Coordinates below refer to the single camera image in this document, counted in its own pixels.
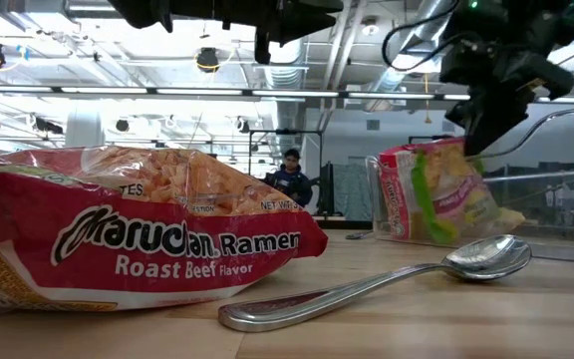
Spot dark background monitor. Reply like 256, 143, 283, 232
319, 162, 337, 215

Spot person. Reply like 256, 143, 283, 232
264, 148, 314, 208

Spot black spoon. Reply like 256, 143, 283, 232
345, 228, 376, 242

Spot roast beef ramen packet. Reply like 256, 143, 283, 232
0, 145, 329, 314

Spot clear plastic container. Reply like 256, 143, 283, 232
365, 106, 574, 264

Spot silver metal spoon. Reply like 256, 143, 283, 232
217, 233, 533, 334

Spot silver ventilation duct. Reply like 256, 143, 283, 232
251, 39, 313, 131

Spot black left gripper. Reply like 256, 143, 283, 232
216, 0, 344, 65

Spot long ceiling light strip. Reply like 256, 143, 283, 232
0, 84, 574, 105

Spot pink green ramen packet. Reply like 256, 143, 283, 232
377, 138, 501, 246

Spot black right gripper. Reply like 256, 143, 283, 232
438, 27, 574, 158

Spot yellow ramen packet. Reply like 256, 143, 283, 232
485, 205, 527, 233

